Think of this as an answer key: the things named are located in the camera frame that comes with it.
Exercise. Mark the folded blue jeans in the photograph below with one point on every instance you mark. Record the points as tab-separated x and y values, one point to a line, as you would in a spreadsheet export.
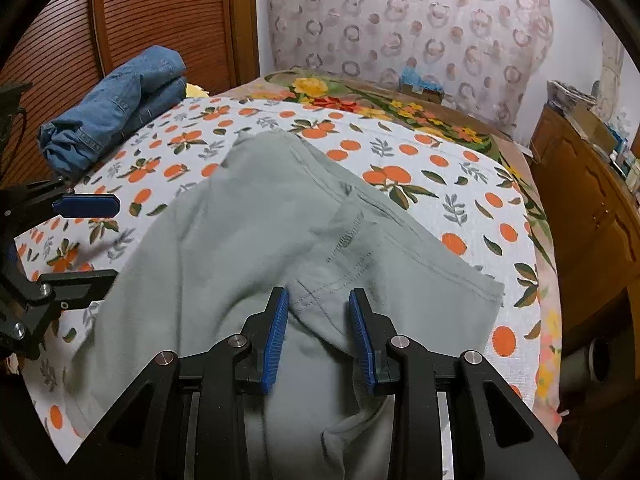
115	105

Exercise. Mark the pink floral quilt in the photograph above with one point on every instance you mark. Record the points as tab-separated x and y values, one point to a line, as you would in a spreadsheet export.
550	330

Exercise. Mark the orange fruit print bed sheet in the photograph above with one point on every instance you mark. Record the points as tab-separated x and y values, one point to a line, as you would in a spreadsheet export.
425	180

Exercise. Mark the grey-green pants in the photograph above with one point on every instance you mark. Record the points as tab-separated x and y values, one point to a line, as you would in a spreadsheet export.
250	240

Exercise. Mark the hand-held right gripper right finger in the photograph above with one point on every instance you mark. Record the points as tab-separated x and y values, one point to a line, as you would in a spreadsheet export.
361	340

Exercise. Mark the wooden louvered wardrobe door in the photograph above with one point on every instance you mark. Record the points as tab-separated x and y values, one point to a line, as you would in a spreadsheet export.
165	10
55	45

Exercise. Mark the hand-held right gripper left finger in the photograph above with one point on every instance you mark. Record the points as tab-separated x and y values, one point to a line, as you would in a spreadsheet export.
276	340

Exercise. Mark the pile of boxes and papers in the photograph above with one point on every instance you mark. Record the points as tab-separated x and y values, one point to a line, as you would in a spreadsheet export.
590	120

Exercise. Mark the grey cylindrical tube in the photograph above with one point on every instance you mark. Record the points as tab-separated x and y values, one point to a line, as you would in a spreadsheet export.
595	360

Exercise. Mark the brown wooden dresser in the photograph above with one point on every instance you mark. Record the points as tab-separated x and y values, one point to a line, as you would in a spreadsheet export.
585	210

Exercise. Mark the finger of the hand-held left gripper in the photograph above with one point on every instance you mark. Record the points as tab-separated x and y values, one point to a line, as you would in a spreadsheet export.
75	287
90	206

